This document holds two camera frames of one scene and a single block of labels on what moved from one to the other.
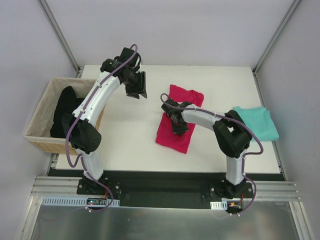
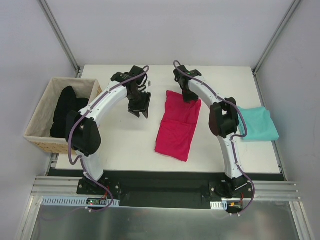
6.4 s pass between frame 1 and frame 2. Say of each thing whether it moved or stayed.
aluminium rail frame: stayed
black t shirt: stayed
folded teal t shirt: stayed
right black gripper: moved
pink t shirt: moved
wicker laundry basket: stayed
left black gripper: moved
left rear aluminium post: stayed
